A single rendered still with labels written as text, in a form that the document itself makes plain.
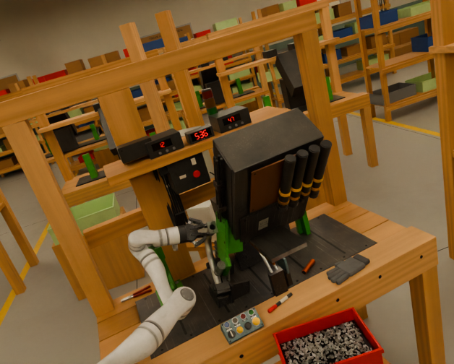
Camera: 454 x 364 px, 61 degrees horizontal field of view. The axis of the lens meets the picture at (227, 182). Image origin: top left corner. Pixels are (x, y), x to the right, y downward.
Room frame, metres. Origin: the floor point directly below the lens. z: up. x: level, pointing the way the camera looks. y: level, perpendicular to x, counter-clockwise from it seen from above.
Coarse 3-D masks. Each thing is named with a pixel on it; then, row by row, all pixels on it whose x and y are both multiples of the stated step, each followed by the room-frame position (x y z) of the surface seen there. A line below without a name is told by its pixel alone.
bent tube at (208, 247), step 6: (210, 222) 1.51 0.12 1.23; (210, 228) 1.52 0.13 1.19; (216, 228) 1.48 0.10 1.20; (210, 240) 1.54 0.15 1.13; (210, 246) 1.53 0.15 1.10; (210, 252) 1.52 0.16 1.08; (210, 258) 1.50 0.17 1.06; (210, 264) 1.48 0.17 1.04; (216, 276) 1.43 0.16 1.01; (216, 282) 1.41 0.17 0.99
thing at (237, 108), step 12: (228, 108) 1.86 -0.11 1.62; (240, 108) 1.77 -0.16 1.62; (216, 120) 1.73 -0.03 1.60; (228, 120) 1.73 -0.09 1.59; (240, 120) 1.75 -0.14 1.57; (168, 132) 1.72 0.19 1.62; (156, 144) 1.63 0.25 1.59; (168, 144) 1.65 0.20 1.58; (180, 144) 1.66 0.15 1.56; (156, 156) 1.63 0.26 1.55
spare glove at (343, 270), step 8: (360, 256) 1.39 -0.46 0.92; (336, 264) 1.39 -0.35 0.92; (344, 264) 1.36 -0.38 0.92; (352, 264) 1.35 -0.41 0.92; (360, 264) 1.33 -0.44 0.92; (328, 272) 1.35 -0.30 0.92; (336, 272) 1.33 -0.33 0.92; (344, 272) 1.32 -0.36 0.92; (352, 272) 1.31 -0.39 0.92; (336, 280) 1.29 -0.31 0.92; (344, 280) 1.29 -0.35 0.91
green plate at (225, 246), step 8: (216, 216) 1.49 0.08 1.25; (216, 224) 1.50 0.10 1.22; (224, 224) 1.40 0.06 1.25; (224, 232) 1.40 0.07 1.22; (224, 240) 1.40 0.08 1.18; (232, 240) 1.41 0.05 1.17; (224, 248) 1.40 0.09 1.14; (232, 248) 1.41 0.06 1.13; (240, 248) 1.41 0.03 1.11; (224, 256) 1.40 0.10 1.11
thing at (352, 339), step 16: (320, 320) 1.11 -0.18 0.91; (336, 320) 1.11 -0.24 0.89; (352, 320) 1.11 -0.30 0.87; (288, 336) 1.10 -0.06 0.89; (304, 336) 1.10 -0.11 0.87; (320, 336) 1.07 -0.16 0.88; (336, 336) 1.06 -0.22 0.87; (352, 336) 1.03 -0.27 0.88; (368, 336) 1.00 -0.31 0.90; (288, 352) 1.04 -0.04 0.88; (304, 352) 1.01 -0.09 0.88; (320, 352) 1.01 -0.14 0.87; (336, 352) 0.99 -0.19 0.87; (352, 352) 0.96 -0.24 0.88; (368, 352) 0.91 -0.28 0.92
